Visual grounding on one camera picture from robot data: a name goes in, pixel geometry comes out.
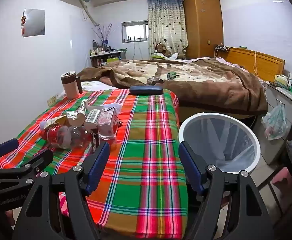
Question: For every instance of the silver wall mirror sheet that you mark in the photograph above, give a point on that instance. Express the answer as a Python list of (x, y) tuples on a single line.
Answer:
[(34, 22)]

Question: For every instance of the printed plastic bag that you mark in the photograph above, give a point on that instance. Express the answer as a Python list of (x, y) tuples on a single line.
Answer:
[(274, 122)]

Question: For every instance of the pink stool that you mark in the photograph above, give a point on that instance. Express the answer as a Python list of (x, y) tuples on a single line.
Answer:
[(284, 180)]

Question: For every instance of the white air conditioner pipe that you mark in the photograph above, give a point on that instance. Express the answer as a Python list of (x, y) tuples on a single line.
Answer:
[(87, 11)]

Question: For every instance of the heart patterned curtain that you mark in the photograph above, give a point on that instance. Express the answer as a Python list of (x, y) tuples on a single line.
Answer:
[(167, 25)]

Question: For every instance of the dark crumpled wrapper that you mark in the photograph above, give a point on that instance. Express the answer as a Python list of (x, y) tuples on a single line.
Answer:
[(154, 81)]

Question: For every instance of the dark blue glasses case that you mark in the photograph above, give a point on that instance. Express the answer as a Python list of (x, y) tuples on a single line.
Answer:
[(146, 90)]

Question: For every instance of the tan bed base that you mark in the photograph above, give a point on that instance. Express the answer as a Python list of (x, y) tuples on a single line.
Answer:
[(210, 112)]

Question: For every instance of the pile of small boxes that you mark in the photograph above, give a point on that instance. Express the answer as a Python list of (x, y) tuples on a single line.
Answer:
[(289, 83)]

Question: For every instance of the wooden bed headboard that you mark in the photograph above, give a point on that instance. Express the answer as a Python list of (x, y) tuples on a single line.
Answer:
[(260, 60)]

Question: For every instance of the white trash bin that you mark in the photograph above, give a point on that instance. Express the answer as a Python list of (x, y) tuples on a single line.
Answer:
[(235, 169)]

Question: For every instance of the red hanging ornament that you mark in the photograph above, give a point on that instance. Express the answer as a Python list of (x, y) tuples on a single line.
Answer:
[(23, 18)]

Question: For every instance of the plastic bottle red label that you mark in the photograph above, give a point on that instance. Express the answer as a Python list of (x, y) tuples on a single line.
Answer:
[(61, 136)]

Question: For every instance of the beige wrapper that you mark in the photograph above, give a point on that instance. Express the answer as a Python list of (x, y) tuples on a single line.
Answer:
[(53, 121)]

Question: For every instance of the small green box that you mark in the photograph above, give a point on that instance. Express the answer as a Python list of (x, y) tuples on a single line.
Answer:
[(172, 75)]

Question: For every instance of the pink tumbler brown lid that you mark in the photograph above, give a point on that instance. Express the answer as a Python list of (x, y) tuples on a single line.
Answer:
[(69, 86)]

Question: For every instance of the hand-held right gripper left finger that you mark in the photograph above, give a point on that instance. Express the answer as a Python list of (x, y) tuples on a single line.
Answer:
[(99, 165)]

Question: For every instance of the white floral bed sheet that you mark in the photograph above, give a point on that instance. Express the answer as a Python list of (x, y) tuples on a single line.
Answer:
[(93, 86)]

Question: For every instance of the brown printed blanket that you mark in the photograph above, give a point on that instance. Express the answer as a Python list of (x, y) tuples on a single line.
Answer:
[(210, 87)]

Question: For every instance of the white black patterned carton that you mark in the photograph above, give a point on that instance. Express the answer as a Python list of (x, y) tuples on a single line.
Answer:
[(83, 106)]

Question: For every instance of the small barred window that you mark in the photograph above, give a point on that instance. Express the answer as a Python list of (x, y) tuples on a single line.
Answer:
[(134, 31)]

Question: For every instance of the crushed brown paper cup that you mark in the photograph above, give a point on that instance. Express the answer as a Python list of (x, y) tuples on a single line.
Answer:
[(74, 120)]

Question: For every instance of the wooden wardrobe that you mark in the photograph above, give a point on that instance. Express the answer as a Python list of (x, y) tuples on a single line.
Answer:
[(203, 25)]

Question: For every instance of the brown teddy bear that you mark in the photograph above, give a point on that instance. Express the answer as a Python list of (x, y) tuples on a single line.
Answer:
[(162, 50)]

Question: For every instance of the grey nightstand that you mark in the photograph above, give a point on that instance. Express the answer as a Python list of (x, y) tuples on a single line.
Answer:
[(289, 97)]

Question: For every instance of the cluttered side desk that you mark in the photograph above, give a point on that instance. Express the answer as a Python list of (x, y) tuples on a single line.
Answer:
[(106, 58)]

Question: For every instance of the white barcode paper cup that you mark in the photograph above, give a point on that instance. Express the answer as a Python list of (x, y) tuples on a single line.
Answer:
[(92, 117)]

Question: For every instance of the pink drink carton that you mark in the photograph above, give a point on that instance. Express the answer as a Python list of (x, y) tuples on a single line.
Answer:
[(107, 121)]

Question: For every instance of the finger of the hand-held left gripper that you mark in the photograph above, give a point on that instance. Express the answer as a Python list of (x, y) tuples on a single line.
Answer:
[(37, 160), (7, 145)]

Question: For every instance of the pink bed sheet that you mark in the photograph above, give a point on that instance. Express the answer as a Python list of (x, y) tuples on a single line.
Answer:
[(225, 61)]

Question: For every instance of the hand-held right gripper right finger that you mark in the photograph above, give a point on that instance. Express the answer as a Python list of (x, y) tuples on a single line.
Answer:
[(189, 166)]

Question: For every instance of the white power strip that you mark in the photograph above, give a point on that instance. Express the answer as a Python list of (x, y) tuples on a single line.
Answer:
[(222, 47)]

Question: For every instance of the wall socket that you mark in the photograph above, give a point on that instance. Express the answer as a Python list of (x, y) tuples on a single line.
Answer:
[(52, 100)]

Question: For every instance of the vase with dried branches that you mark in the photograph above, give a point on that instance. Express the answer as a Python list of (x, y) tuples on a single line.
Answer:
[(104, 41)]

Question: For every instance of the clear plastic wrapper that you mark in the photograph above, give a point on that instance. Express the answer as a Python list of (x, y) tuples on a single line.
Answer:
[(108, 138)]

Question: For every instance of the red green plaid tablecloth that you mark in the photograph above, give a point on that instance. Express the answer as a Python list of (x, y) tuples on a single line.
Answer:
[(141, 155)]

